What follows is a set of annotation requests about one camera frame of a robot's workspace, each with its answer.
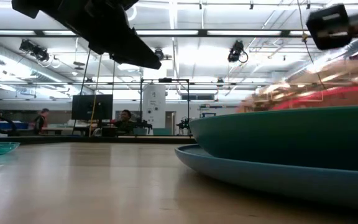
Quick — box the person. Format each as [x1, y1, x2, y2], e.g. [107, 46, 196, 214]
[114, 109, 135, 135]
[32, 108, 50, 136]

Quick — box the teal box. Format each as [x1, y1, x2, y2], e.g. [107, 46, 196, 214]
[152, 128, 173, 136]

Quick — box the dark green plastic plate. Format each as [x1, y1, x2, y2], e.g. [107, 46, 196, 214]
[188, 105, 358, 173]

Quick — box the black computer monitor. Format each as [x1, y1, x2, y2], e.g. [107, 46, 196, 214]
[71, 94, 114, 121]

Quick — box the large blue plastic plate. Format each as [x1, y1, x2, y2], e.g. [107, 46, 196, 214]
[175, 143, 358, 211]

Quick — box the white pillar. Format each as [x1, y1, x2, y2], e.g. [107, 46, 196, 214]
[142, 83, 167, 129]

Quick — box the blue box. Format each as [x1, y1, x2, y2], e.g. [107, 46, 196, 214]
[0, 121, 29, 130]

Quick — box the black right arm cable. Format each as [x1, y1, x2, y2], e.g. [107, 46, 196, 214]
[296, 0, 326, 90]

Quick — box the small black background robot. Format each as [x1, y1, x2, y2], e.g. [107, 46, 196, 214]
[175, 117, 193, 136]

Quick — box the black metal frame rig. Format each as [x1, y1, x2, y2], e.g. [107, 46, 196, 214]
[139, 77, 190, 137]

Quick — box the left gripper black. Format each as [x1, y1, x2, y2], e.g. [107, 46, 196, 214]
[11, 0, 163, 70]

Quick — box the white cable loop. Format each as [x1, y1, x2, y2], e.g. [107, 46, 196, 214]
[126, 4, 137, 22]

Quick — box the red plastic plate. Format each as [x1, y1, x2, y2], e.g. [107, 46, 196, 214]
[237, 57, 358, 111]

